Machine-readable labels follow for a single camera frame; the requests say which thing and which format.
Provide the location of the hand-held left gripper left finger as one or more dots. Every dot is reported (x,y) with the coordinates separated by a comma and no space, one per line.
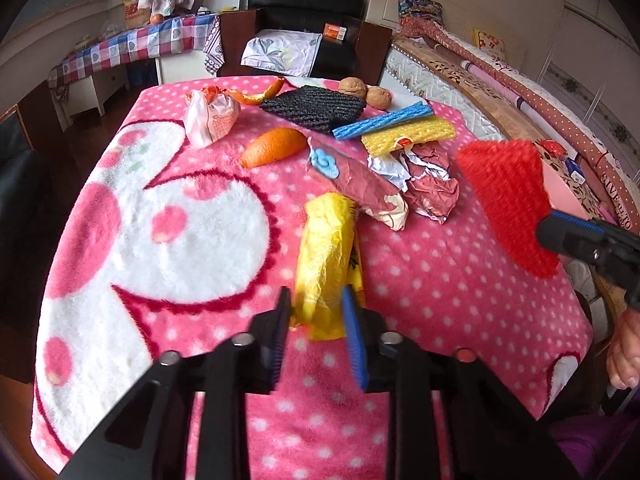
(277,332)

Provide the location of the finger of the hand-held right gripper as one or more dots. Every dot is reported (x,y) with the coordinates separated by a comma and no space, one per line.
(575,240)

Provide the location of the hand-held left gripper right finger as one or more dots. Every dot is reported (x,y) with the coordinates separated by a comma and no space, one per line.
(355,340)

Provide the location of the yellow plastic bag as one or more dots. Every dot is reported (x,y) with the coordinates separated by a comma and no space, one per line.
(325,260)

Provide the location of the red foam net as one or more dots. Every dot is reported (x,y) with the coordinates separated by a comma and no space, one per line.
(505,185)

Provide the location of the black foam net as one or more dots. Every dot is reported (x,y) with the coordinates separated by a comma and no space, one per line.
(310,107)

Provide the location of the curled orange peel strip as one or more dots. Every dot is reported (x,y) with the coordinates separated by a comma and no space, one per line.
(272,91)

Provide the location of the person's right hand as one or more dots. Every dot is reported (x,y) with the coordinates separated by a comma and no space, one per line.
(627,355)

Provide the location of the pink board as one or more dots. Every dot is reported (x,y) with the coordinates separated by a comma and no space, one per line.
(565,192)

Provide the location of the small blue packet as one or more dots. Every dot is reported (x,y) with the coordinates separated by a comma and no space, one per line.
(576,170)

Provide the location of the red candy wrapper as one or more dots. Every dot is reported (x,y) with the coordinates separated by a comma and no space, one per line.
(552,147)

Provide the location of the pink dotted fleece blanket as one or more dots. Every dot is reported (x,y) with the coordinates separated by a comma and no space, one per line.
(450,300)

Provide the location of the red dotted bedding roll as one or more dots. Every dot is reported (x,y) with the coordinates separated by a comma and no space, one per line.
(540,100)

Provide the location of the red wrapper with blue flower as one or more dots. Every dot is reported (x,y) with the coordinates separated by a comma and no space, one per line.
(360,187)

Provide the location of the crumpled red paper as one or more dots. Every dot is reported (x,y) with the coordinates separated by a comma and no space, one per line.
(430,190)

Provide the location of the pink roll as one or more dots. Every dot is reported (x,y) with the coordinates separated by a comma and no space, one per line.
(492,82)

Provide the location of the large orange peel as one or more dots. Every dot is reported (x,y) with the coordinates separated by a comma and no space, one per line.
(272,147)

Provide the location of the yellow foam net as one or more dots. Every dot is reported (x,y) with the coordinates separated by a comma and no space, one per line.
(420,132)

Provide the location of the brown patterned mat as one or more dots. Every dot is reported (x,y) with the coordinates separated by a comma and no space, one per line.
(470,82)

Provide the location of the person's purple clothing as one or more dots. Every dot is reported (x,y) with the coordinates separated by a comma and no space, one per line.
(600,445)

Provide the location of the small yellow pillow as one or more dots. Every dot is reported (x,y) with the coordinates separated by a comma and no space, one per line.
(487,40)

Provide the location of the blue foam strip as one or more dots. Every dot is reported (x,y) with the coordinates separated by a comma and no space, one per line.
(380,122)

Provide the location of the white quilted mattress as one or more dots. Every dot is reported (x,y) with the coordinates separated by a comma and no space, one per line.
(425,77)

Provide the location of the white orange snack bag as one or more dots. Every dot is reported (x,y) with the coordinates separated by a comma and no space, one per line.
(210,117)

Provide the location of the brown walnut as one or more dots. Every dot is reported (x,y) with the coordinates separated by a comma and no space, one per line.
(379,97)
(352,86)

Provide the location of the brown wooden side cabinet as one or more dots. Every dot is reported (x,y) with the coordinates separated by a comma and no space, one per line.
(235,45)
(372,55)

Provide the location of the colourful patterned pillow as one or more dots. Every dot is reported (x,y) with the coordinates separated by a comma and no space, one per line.
(420,7)

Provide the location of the white floral pillow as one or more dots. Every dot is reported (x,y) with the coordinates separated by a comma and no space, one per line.
(280,50)

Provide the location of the blue storage box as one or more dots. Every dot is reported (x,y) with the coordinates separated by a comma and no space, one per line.
(142,76)

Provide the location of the black white patterned towel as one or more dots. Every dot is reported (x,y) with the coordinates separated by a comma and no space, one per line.
(212,50)

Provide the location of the small orange box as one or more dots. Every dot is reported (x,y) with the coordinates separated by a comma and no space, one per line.
(334,32)

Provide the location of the white desk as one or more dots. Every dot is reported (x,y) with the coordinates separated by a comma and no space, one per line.
(85,90)

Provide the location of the checkered cloth side table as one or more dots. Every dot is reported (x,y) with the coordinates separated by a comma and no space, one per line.
(150,35)

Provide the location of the orange fruit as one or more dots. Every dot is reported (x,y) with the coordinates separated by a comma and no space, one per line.
(157,18)

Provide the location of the paper bag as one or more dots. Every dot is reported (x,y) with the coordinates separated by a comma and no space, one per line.
(132,7)

